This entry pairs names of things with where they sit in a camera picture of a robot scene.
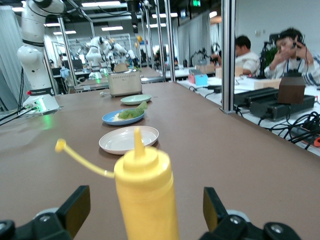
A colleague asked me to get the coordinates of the person in striped shirt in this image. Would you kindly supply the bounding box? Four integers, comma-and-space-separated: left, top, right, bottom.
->
264, 27, 320, 87

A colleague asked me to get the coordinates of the pink and blue box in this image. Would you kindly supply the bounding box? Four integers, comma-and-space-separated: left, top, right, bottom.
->
188, 68, 209, 87

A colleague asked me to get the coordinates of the brown wooden house block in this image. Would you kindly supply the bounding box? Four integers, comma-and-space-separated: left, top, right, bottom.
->
277, 70, 307, 105

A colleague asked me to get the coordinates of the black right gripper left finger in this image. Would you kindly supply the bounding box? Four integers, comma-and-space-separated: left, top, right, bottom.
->
17, 185, 91, 240

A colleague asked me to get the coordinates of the black cable bundle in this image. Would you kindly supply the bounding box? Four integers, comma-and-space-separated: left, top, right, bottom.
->
257, 109, 320, 151

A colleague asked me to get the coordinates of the beige chrome toaster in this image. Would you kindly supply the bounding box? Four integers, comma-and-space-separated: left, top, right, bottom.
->
99, 69, 143, 98

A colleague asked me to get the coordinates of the black metal equipment box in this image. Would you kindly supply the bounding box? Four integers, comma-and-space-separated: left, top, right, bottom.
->
249, 94, 316, 123
233, 87, 280, 107

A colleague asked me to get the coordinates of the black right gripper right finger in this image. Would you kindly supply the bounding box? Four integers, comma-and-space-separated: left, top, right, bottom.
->
199, 186, 263, 240

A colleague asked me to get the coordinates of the person in white shirt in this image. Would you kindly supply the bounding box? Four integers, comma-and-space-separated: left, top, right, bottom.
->
233, 34, 261, 78

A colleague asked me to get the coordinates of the yellow squeeze bottle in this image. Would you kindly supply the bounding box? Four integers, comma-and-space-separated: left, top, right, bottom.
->
54, 126, 180, 240

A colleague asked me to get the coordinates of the white round plate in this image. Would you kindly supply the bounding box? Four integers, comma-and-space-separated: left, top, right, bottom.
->
98, 125, 160, 155

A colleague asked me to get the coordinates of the slim aluminium frame post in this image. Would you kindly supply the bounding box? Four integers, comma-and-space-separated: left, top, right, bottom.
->
163, 0, 176, 83
57, 17, 77, 95

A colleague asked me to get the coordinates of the grey curtain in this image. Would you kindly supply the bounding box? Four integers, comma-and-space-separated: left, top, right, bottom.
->
0, 4, 25, 111
176, 11, 211, 66

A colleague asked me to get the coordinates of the light wood block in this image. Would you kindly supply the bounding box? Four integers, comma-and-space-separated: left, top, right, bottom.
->
253, 78, 283, 90

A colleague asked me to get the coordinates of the pale green round plate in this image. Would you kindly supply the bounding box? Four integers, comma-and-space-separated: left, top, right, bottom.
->
120, 94, 153, 106

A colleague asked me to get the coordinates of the green lettuce leaf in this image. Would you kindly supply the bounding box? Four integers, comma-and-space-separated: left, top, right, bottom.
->
117, 100, 148, 120

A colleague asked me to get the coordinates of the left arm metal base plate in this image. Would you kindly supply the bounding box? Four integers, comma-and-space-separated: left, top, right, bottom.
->
22, 106, 63, 116

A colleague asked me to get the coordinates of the wide aluminium frame post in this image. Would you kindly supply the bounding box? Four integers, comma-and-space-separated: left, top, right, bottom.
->
220, 0, 238, 116

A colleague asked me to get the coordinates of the blue round plate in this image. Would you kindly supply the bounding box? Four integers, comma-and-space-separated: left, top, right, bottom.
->
101, 108, 146, 126

